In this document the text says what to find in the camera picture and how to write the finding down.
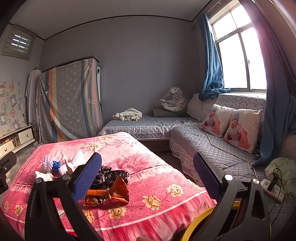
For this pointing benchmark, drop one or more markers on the grey floral cushion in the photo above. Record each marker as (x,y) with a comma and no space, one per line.
(201,106)

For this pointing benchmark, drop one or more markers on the cartoon wall poster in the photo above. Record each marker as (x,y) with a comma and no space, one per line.
(10,109)

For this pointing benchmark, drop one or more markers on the orange snack bag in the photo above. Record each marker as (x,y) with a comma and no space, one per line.
(115,192)

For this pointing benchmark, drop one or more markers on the pink floral blanket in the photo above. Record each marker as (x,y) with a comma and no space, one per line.
(150,162)

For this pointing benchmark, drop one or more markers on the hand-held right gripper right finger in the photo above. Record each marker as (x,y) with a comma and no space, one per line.
(205,176)

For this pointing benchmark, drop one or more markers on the bright blue curtain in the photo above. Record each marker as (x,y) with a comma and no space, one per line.
(211,69)

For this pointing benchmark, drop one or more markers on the grey quilted sofa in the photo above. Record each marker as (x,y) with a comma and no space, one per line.
(208,143)

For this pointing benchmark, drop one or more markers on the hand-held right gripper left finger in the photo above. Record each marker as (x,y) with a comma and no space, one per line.
(89,173)

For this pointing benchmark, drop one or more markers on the yellow rimmed trash bin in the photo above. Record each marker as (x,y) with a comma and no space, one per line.
(196,222)

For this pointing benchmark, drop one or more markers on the striped cloth covered wardrobe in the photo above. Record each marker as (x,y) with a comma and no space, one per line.
(69,102)

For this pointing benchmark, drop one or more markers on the black plastic wrapper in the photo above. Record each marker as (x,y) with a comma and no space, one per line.
(111,176)

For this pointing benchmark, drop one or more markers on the pale green cloth bag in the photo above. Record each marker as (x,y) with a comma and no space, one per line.
(285,171)

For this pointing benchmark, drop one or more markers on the white power strip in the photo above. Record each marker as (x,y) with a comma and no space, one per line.
(272,191)

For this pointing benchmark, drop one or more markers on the grey window blind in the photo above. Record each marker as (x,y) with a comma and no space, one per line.
(19,41)

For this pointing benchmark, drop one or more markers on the grey bolster pillow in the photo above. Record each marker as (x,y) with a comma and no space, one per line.
(161,113)

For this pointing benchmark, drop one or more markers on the baby print pillow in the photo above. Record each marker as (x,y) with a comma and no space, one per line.
(242,129)
(216,120)

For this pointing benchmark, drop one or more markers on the white hanging cloth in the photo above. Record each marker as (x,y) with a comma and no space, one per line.
(32,97)

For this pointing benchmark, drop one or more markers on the cream crumpled clothes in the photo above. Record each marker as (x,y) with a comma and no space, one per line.
(130,114)

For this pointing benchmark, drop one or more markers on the white low cabinet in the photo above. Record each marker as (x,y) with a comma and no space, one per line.
(23,136)

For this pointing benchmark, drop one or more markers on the window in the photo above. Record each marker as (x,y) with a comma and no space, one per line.
(238,55)

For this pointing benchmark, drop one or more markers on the white tiger plush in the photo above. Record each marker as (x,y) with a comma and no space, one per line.
(174,100)

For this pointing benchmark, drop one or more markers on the grey blue curtain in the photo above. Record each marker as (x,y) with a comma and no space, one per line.
(277,92)

